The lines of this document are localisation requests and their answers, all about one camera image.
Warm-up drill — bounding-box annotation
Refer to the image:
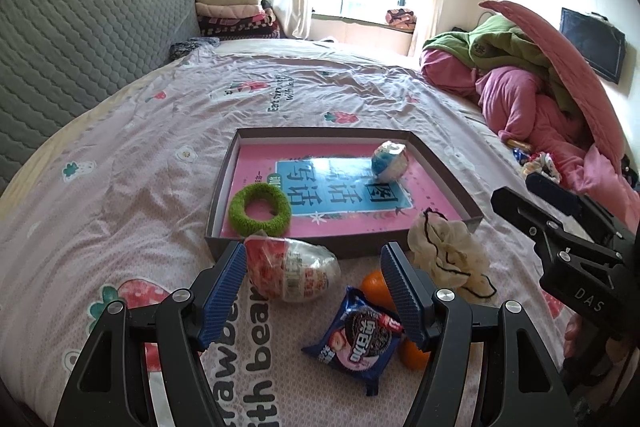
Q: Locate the dark grey fuzzy pillow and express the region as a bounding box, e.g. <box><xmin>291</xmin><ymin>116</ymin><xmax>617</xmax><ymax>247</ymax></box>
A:
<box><xmin>169</xmin><ymin>37</ymin><xmax>221</xmax><ymax>60</ymax></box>

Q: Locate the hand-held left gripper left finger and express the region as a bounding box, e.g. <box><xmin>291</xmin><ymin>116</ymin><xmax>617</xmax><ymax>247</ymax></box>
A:
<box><xmin>52</xmin><ymin>239</ymin><xmax>249</xmax><ymax>427</ymax></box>

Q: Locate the green fuzzy scrunchie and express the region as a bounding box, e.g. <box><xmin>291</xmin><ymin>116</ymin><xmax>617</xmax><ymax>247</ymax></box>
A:
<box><xmin>229</xmin><ymin>183</ymin><xmax>292</xmax><ymax>237</ymax></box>

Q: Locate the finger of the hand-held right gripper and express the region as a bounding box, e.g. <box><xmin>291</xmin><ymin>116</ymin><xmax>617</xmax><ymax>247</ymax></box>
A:
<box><xmin>491</xmin><ymin>187</ymin><xmax>626</xmax><ymax>268</ymax></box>
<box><xmin>525</xmin><ymin>172</ymin><xmax>601</xmax><ymax>228</ymax></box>

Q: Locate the cream scrunchie with black trim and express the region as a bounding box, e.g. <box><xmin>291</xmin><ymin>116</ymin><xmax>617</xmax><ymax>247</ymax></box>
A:
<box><xmin>407</xmin><ymin>208</ymin><xmax>497</xmax><ymax>305</ymax></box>

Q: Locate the pink and blue book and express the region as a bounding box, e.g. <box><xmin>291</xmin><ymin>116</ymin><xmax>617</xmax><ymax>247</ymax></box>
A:
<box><xmin>220</xmin><ymin>142</ymin><xmax>463</xmax><ymax>239</ymax></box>

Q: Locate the orange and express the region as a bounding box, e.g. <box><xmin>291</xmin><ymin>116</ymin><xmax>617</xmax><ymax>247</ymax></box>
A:
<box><xmin>361</xmin><ymin>271</ymin><xmax>397</xmax><ymax>313</ymax></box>
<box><xmin>398</xmin><ymin>339</ymin><xmax>431</xmax><ymax>370</ymax></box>

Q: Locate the black wall television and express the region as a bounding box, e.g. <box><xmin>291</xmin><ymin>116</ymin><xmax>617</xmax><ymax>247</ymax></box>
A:
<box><xmin>559</xmin><ymin>8</ymin><xmax>627</xmax><ymax>84</ymax></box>

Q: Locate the dark patterned folded blanket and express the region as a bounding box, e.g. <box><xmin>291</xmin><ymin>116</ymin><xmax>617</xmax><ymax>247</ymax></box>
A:
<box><xmin>199</xmin><ymin>14</ymin><xmax>282</xmax><ymax>40</ymax></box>

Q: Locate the patterned cushion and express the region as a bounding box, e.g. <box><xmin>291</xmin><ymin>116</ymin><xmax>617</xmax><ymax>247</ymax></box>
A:
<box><xmin>386</xmin><ymin>8</ymin><xmax>417</xmax><ymax>32</ymax></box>

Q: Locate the grey cardboard box tray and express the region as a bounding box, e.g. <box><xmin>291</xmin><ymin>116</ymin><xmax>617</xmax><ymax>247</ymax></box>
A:
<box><xmin>204</xmin><ymin>127</ymin><xmax>485</xmax><ymax>260</ymax></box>

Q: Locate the pink and green quilts pile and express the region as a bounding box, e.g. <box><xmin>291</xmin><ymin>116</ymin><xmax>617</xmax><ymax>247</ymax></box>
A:
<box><xmin>419</xmin><ymin>47</ymin><xmax>640</xmax><ymax>212</ymax></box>

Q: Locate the grey quilted headboard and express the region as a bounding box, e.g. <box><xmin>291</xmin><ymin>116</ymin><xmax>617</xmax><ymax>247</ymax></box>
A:
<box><xmin>0</xmin><ymin>0</ymin><xmax>201</xmax><ymax>195</ymax></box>

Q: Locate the green blanket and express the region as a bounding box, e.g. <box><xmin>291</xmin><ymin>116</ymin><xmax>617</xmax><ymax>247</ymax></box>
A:
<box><xmin>424</xmin><ymin>14</ymin><xmax>581</xmax><ymax>115</ymax></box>

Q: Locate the pink folded blanket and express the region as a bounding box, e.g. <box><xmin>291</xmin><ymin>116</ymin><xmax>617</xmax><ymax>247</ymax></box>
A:
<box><xmin>196</xmin><ymin>3</ymin><xmax>266</xmax><ymax>20</ymax></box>

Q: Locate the pink quilted pad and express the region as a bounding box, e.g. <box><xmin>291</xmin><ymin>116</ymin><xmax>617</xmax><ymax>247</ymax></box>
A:
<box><xmin>479</xmin><ymin>0</ymin><xmax>627</xmax><ymax>162</ymax></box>

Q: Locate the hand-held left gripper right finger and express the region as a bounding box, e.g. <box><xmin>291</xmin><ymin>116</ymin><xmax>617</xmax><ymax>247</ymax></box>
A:
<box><xmin>380</xmin><ymin>241</ymin><xmax>576</xmax><ymax>427</ymax></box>

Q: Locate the egg-shaped red snack packet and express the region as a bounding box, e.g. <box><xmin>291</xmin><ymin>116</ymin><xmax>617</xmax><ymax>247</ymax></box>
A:
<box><xmin>244</xmin><ymin>234</ymin><xmax>342</xmax><ymax>305</ymax></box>

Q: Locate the blue and white wrapped ball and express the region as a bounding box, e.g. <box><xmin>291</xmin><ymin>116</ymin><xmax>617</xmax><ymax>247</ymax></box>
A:
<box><xmin>371</xmin><ymin>140</ymin><xmax>410</xmax><ymax>182</ymax></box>

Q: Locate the blue cookie packet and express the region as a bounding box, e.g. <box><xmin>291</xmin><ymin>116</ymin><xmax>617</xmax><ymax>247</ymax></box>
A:
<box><xmin>301</xmin><ymin>286</ymin><xmax>405</xmax><ymax>397</ymax></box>

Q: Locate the colourful cloth item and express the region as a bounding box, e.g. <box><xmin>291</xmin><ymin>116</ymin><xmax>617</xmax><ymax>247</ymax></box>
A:
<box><xmin>512</xmin><ymin>148</ymin><xmax>567</xmax><ymax>180</ymax></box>

